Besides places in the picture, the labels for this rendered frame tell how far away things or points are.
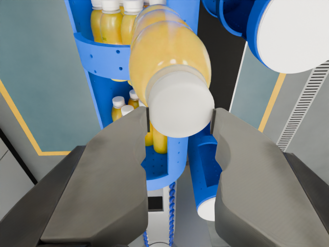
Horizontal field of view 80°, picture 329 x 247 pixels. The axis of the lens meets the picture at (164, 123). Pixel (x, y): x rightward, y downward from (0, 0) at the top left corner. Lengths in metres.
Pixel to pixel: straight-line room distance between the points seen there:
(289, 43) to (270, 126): 1.79
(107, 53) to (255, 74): 1.68
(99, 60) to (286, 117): 2.19
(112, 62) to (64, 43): 1.42
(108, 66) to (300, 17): 0.51
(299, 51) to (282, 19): 0.12
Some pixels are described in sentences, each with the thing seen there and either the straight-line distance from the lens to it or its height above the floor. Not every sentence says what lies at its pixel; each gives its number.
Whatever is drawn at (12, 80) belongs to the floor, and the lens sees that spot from 2.18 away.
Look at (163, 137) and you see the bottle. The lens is 0.65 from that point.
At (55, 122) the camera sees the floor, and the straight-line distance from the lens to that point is 2.30.
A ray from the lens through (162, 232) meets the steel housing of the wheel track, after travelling 1.79.
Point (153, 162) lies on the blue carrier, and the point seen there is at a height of 1.12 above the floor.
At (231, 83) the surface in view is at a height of 0.15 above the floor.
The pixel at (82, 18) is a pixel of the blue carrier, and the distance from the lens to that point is 0.58.
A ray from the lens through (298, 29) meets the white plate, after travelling 0.70.
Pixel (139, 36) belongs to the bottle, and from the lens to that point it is 0.17.
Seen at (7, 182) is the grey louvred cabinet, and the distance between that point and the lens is 2.70.
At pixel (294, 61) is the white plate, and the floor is 1.04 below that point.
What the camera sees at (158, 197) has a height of 1.01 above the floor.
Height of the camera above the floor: 1.60
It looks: 51 degrees down
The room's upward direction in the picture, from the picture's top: 177 degrees clockwise
